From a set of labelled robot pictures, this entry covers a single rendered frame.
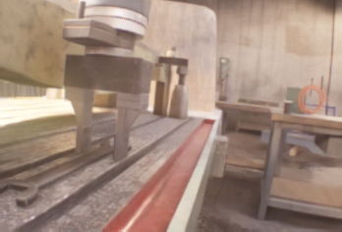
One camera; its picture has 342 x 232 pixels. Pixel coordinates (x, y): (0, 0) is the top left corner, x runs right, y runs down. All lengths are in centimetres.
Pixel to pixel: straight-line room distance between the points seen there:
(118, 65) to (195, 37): 118
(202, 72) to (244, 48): 567
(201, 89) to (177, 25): 43
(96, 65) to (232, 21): 702
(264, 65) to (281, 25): 125
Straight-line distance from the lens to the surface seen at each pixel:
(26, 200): 24
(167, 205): 30
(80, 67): 37
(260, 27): 719
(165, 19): 151
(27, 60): 38
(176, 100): 91
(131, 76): 33
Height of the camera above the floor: 95
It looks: 4 degrees down
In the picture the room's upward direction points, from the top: 6 degrees clockwise
